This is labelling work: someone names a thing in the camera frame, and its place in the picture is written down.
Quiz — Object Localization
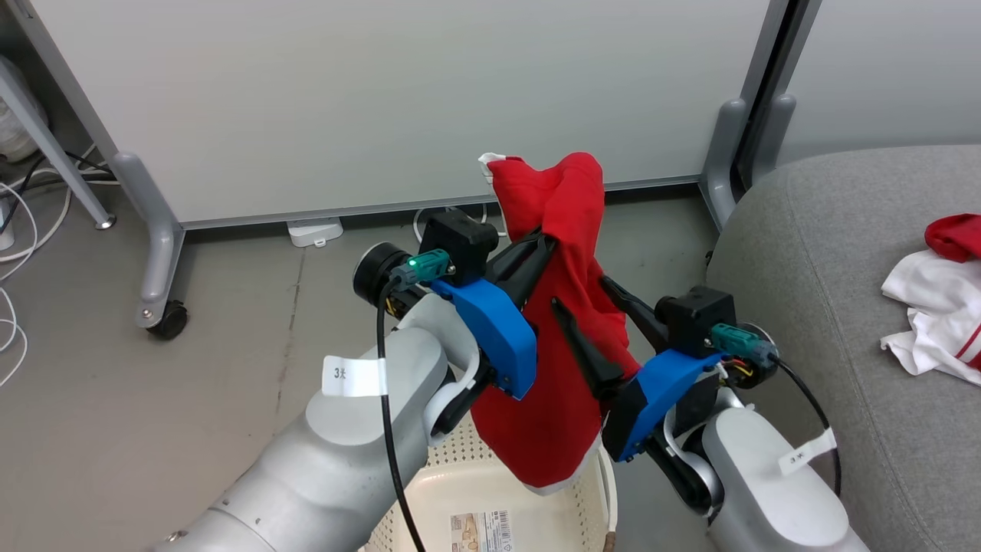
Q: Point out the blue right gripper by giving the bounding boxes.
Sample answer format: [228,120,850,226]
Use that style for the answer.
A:
[551,276,723,464]

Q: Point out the grey partition upright leg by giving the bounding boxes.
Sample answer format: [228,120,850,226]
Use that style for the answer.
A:
[747,94,798,189]
[699,97,748,231]

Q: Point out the black caster wheel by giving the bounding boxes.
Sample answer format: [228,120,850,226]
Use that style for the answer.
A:
[146,301,189,342]

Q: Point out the white plastic bag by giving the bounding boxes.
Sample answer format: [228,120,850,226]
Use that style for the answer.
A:
[0,77,48,163]

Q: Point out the cream plastic laundry basket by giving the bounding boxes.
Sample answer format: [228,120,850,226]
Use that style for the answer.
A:
[360,418,618,552]

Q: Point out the white shirt with red trim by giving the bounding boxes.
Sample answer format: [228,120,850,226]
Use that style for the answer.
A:
[880,214,981,386]

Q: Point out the looped white cable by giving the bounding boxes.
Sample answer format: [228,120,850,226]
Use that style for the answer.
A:
[412,203,507,246]

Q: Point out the white tape tag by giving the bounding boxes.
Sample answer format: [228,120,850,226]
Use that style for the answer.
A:
[777,428,838,477]
[321,354,389,398]

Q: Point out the red garment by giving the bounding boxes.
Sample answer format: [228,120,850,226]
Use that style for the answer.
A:
[469,151,643,495]

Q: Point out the long white floor cable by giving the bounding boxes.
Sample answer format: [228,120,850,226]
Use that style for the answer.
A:
[0,172,120,283]

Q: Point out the curved white floor cable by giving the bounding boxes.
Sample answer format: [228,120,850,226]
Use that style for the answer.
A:
[0,287,28,388]

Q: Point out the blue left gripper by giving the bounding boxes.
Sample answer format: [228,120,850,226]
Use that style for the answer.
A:
[429,232,558,402]

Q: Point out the thin black floor cable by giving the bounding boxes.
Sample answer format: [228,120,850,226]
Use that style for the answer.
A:
[0,149,120,231]

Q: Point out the grey partition foot leg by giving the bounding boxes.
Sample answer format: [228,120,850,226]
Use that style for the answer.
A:
[110,151,187,330]

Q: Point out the grey fabric sofa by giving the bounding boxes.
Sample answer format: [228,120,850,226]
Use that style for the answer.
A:
[705,146,981,552]

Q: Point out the large white partition panel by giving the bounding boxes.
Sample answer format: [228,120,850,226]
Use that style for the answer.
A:
[8,0,790,231]

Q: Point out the printed paper basket label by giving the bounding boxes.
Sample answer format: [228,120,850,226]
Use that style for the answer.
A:
[450,509,516,552]

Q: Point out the grey metal table leg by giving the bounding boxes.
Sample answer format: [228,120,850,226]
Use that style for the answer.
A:
[0,57,117,231]

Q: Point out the narrow white partition panel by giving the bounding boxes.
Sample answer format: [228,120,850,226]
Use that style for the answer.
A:
[774,0,981,166]

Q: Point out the white power adapter box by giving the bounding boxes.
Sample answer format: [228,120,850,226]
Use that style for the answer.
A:
[287,218,344,248]

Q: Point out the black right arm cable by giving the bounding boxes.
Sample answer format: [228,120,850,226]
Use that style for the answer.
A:
[709,322,844,499]

